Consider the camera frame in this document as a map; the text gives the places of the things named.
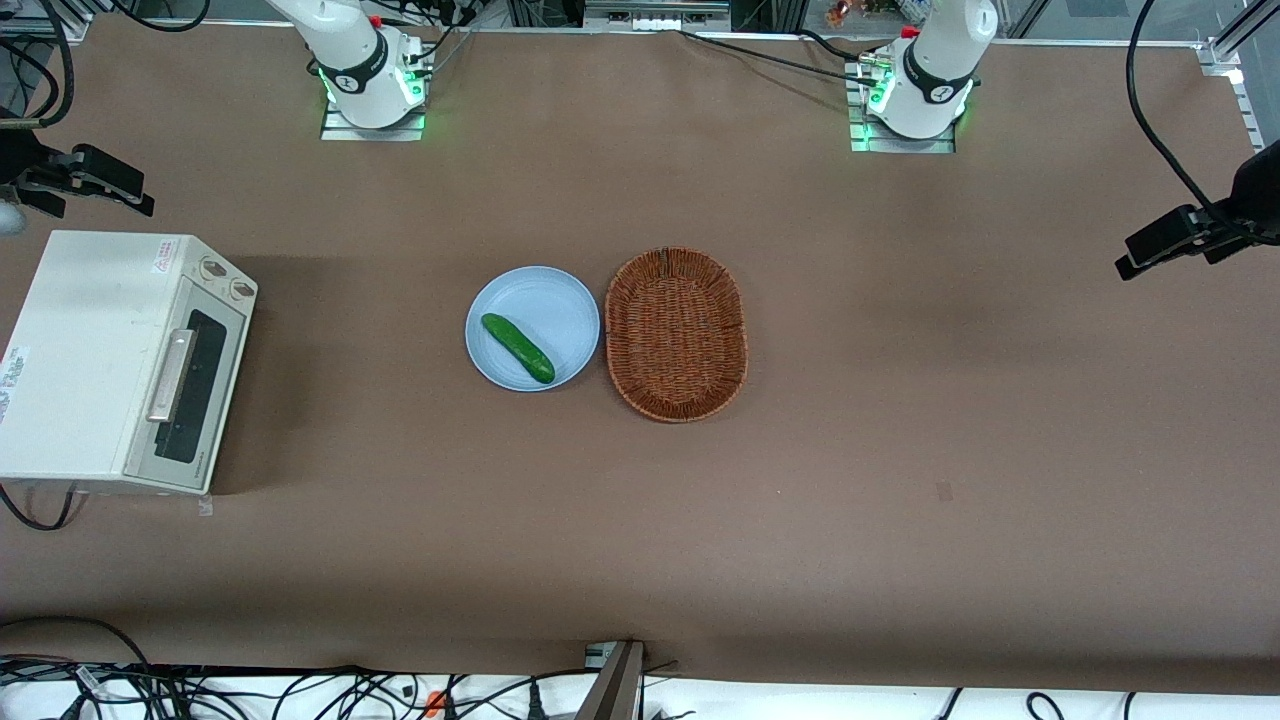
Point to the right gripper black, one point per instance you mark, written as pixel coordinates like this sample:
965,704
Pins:
16,158

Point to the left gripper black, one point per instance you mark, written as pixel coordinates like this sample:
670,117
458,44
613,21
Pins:
1258,195

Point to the oven door with glass window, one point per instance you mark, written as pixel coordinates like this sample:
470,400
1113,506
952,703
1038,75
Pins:
200,400

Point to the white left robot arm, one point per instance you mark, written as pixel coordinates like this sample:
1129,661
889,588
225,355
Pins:
940,60

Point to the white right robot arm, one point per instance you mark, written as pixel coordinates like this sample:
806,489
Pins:
350,50

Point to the white toaster oven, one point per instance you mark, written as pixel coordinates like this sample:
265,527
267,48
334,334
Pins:
90,340

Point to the round cream oven knob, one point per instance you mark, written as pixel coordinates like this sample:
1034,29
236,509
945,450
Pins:
241,289
213,267

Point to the brown table cover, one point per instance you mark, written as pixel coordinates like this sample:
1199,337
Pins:
900,400

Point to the green cucumber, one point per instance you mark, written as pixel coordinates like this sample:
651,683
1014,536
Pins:
518,348

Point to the light blue round plate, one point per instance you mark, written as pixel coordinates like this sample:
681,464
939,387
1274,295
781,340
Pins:
550,310

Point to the brown oval wicker basket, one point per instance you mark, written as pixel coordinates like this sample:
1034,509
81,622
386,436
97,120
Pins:
676,335

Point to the grey power strip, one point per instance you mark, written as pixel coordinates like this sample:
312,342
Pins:
655,15

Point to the aluminium frame corner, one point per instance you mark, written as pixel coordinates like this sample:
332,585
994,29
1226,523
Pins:
1220,60

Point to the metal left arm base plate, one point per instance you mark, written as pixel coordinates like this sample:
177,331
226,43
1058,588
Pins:
880,146

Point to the small aluminium bracket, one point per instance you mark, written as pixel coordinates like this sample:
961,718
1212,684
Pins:
597,656

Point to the dark camera mount post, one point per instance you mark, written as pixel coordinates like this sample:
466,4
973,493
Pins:
615,690

